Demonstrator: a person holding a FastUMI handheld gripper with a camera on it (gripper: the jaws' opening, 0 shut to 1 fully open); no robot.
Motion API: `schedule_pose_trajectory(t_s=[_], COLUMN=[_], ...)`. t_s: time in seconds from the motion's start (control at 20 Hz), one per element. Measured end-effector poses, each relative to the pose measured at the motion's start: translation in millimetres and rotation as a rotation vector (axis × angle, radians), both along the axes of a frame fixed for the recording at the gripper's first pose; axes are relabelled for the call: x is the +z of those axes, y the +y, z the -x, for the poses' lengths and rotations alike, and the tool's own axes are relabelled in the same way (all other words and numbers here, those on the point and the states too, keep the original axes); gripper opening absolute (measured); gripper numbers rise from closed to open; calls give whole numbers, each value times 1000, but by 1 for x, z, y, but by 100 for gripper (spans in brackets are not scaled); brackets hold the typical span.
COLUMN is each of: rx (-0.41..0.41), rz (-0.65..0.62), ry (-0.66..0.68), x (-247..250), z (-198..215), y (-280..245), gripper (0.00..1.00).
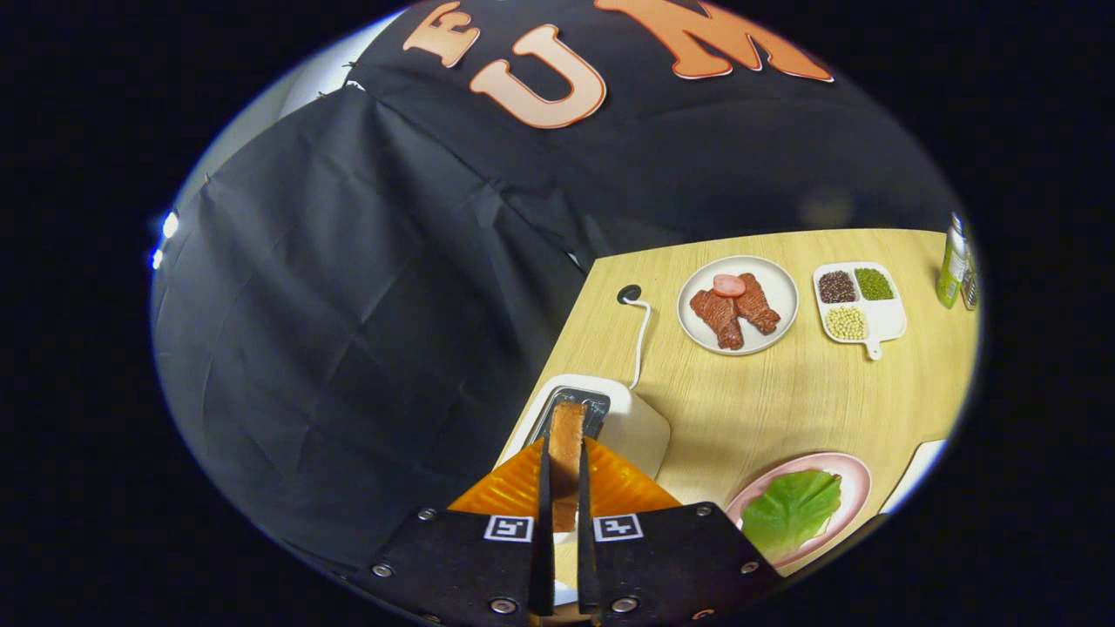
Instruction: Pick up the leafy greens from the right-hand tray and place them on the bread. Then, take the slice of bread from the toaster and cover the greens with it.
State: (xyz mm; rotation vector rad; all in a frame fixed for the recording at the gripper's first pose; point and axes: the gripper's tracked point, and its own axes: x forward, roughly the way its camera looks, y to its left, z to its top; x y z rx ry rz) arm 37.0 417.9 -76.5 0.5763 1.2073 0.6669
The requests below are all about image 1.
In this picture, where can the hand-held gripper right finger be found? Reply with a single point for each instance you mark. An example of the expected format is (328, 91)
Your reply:
(585, 522)

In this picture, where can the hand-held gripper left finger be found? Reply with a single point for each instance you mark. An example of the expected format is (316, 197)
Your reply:
(547, 522)

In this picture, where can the toasted bread slice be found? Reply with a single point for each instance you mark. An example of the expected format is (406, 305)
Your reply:
(566, 453)

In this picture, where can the green lettuce leaf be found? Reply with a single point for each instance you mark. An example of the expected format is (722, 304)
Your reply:
(788, 514)

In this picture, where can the cream white toaster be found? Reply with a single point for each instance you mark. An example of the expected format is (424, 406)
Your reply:
(640, 427)

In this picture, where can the brown meat piece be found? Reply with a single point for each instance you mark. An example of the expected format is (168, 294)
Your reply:
(758, 305)
(719, 320)

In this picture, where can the pink round plate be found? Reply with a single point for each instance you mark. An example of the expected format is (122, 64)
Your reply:
(855, 488)

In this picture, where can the red sausage slice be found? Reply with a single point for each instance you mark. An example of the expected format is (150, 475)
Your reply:
(729, 285)

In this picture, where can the black backdrop cloth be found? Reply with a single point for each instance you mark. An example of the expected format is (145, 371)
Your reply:
(348, 305)

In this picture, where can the white round plate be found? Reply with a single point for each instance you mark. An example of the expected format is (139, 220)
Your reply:
(780, 292)

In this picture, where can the pile of yellow soybeans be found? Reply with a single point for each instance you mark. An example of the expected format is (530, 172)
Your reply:
(846, 322)

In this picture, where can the white rectangular tray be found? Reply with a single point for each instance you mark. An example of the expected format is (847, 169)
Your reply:
(919, 466)

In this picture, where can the pile of dark red beans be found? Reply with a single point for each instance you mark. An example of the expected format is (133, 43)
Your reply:
(837, 286)

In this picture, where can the white divided dish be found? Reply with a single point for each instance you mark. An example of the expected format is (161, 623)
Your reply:
(884, 318)

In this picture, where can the pile of green beans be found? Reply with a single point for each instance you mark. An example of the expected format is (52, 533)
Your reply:
(874, 284)

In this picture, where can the silver bottle with green label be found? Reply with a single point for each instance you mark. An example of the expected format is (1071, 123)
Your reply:
(951, 270)

